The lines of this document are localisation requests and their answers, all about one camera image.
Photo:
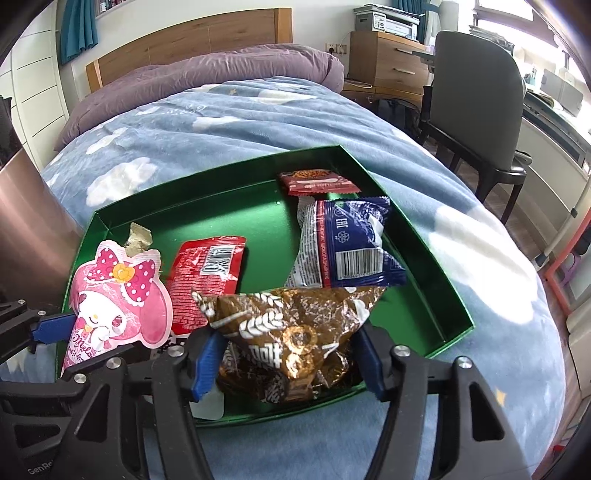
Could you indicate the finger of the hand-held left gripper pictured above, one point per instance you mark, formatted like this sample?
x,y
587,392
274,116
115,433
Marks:
x,y
46,390
51,328

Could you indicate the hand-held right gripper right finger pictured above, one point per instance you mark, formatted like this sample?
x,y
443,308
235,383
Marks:
x,y
369,364

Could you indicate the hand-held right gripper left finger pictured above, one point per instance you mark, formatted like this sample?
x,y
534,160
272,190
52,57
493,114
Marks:
x,y
210,364

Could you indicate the pink cartoon snack packet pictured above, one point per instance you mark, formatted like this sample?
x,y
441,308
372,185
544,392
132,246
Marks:
x,y
115,300

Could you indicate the brown snack packet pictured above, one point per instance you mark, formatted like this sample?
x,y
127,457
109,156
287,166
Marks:
x,y
286,332

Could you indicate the red and white snack packet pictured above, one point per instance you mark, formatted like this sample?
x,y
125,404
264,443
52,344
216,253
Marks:
x,y
198,277

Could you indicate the blue and white snack packet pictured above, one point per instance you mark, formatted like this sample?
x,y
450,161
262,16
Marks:
x,y
355,240

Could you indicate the olive green snack packet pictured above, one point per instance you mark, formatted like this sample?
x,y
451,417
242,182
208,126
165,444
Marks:
x,y
138,237

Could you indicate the green tray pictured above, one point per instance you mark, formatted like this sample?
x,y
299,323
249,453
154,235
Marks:
x,y
231,203

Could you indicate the red noodle print snack packet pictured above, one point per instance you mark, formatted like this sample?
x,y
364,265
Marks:
x,y
318,182

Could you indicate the white wardrobe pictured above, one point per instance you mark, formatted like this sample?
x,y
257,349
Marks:
x,y
37,83

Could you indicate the black backpack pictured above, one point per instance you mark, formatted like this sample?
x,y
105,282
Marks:
x,y
399,115

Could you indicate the low wooden nightstand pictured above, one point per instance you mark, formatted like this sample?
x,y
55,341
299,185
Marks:
x,y
378,90

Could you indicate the grey and white desk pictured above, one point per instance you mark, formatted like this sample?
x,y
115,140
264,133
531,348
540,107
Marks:
x,y
545,138

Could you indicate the grey chair with black legs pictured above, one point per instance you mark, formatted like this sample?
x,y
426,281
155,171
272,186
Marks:
x,y
471,92

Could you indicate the purple duvet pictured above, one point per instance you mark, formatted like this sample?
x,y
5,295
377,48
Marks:
x,y
207,64

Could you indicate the teal curtain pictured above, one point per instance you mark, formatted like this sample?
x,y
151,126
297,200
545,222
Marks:
x,y
408,5
78,27

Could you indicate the wooden drawer cabinet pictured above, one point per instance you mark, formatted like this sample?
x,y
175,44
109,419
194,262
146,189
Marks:
x,y
388,60

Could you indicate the wooden headboard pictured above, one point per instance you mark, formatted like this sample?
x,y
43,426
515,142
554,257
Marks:
x,y
184,41

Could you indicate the row of books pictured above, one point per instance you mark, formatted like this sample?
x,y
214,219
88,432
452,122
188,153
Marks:
x,y
111,4

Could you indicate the grey book stand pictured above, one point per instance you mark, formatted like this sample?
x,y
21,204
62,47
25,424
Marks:
x,y
561,92

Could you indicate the white printer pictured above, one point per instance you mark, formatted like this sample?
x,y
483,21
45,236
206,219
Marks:
x,y
385,21

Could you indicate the white wall outlet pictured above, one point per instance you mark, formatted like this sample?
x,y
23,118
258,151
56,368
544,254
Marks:
x,y
336,47

